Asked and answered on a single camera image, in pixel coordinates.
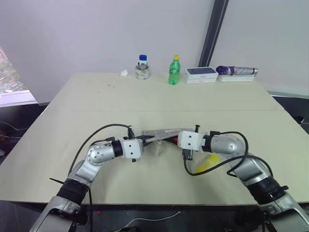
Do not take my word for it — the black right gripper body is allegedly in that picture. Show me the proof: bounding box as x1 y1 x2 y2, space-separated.
181 148 194 161

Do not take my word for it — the clear grid zip pouch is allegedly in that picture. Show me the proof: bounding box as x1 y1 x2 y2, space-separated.
141 127 211 156

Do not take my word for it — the yellow highlighter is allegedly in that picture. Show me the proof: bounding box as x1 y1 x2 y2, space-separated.
194 154 220 176

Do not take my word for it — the clear tape roll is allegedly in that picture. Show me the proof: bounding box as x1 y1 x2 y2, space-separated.
134 64 151 81

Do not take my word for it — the green plastic soda bottle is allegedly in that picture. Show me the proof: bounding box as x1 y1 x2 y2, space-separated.
168 55 182 86

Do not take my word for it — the white phone box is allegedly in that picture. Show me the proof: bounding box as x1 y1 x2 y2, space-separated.
185 66 219 85

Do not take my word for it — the white bottle blue cap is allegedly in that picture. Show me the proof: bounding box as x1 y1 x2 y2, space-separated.
138 54 149 70

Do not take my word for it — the flat white box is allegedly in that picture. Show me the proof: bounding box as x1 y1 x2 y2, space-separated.
217 74 256 83

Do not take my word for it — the purple folding umbrella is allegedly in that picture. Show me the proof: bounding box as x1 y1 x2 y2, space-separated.
215 65 259 76

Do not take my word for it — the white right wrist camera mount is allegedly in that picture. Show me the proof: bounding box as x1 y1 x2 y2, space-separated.
177 125 206 152

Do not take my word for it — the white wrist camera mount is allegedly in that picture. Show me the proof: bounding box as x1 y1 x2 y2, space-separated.
177 125 206 152
120 137 145 163

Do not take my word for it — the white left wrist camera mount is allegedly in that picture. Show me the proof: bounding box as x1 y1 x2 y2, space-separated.
120 137 145 163

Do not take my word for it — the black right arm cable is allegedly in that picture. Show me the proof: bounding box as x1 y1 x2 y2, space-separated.
183 131 250 176

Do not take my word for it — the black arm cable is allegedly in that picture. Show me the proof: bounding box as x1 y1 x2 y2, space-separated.
183 131 250 176
68 124 135 232

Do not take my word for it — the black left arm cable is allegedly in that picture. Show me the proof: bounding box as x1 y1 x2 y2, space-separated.
68 124 135 232

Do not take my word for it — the thin white cable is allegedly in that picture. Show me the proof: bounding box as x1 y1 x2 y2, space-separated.
122 211 182 228

